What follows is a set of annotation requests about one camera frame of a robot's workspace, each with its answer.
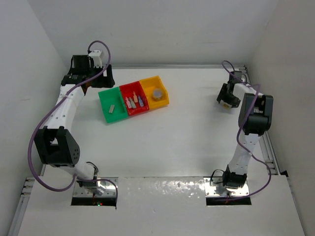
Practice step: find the metal base plate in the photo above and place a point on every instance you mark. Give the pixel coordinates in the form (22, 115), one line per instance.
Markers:
(215, 189)
(105, 188)

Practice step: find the red plastic bin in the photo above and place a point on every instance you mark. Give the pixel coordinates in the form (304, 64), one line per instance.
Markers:
(127, 91)

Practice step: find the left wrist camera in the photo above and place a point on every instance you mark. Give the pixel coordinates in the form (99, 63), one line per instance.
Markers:
(96, 56)

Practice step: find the aluminium frame rail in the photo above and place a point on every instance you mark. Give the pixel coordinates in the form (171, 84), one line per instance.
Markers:
(269, 154)
(169, 66)

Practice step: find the aluminium frame rail back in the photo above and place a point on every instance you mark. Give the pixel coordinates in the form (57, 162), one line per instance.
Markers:
(169, 66)

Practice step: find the green plastic bin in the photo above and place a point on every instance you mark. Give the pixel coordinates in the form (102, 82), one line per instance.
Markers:
(113, 96)

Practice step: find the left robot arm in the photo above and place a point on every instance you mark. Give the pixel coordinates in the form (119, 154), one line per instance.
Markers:
(54, 142)

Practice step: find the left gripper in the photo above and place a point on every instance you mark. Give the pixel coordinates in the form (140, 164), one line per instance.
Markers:
(105, 81)

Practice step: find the pink correction tape case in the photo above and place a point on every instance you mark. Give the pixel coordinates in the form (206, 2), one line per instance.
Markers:
(128, 103)

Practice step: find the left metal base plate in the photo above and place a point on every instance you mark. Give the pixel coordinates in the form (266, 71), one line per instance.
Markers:
(105, 188)

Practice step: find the aluminium frame rail right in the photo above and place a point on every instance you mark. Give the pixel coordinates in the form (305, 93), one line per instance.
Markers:
(269, 154)

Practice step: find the grey eraser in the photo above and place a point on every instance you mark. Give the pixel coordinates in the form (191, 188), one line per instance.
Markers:
(111, 109)

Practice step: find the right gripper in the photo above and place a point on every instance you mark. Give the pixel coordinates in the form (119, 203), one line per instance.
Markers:
(235, 103)

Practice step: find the round tape roll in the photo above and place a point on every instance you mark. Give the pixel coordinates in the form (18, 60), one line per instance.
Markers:
(157, 94)

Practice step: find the blue correction tape case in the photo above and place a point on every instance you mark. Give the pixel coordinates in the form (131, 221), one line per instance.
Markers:
(140, 101)

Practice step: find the yellow plastic bin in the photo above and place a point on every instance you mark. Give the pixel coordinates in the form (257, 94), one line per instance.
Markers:
(148, 85)

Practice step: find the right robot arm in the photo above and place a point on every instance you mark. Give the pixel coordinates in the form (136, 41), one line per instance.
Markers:
(254, 120)

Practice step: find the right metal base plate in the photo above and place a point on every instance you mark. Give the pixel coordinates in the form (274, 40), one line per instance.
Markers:
(215, 189)

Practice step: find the green correction tape case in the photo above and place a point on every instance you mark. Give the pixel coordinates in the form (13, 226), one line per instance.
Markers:
(133, 105)

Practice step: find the orange correction tape case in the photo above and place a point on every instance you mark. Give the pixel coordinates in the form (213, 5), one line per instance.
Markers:
(135, 98)

